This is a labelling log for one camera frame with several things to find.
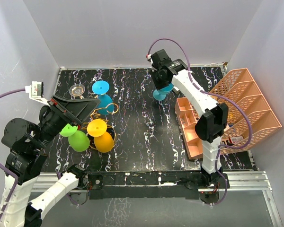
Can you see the green wine glass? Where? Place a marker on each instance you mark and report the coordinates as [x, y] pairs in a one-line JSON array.
[[77, 139]]

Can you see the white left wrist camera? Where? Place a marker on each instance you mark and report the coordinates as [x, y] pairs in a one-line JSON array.
[[36, 92]]

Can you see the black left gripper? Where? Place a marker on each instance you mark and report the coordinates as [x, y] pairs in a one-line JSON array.
[[77, 110]]

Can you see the teal wine glass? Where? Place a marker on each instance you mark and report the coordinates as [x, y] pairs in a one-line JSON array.
[[160, 94]]

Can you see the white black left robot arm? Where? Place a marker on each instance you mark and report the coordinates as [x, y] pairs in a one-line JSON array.
[[27, 142]]

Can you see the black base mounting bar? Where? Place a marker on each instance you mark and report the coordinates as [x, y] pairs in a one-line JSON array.
[[191, 184]]

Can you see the clear wine glass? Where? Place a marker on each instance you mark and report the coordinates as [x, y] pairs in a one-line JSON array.
[[77, 90]]

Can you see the aluminium frame rail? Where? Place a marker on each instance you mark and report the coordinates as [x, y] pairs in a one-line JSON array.
[[239, 181]]

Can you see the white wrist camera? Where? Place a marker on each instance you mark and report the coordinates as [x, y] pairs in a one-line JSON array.
[[148, 58], [36, 92]]

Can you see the pink plastic file organizer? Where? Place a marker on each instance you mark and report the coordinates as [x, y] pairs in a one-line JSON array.
[[239, 86]]

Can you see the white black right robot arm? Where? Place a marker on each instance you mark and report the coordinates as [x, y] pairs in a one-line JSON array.
[[212, 115]]

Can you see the gold wire glass rack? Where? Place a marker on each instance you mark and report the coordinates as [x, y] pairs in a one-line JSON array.
[[96, 115]]

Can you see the yellow wine glass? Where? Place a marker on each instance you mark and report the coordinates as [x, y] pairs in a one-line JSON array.
[[102, 141]]

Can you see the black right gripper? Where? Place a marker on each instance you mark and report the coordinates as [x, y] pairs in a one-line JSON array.
[[154, 72]]

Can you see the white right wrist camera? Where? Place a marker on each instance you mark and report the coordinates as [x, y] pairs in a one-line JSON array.
[[148, 58]]

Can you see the blue wine glass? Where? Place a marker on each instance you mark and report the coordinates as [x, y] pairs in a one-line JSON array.
[[101, 88]]

